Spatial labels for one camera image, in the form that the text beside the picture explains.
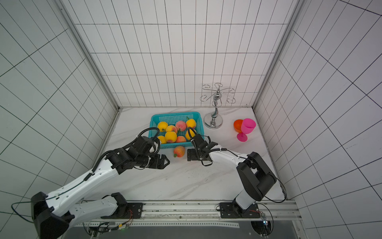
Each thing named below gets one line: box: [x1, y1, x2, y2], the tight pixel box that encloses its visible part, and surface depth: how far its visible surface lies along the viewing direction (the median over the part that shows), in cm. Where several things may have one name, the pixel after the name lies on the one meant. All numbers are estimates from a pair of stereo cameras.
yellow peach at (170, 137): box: [164, 130, 178, 143], surface depth 93 cm
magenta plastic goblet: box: [236, 118, 257, 143], surface depth 94 cm
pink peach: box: [175, 120, 187, 132], surface depth 102 cm
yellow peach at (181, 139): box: [176, 135, 187, 143], surface depth 96 cm
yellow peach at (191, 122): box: [186, 118, 197, 128], surface depth 104 cm
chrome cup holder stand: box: [199, 82, 236, 129], surface depth 97 cm
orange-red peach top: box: [173, 145, 186, 158], surface depth 91 cm
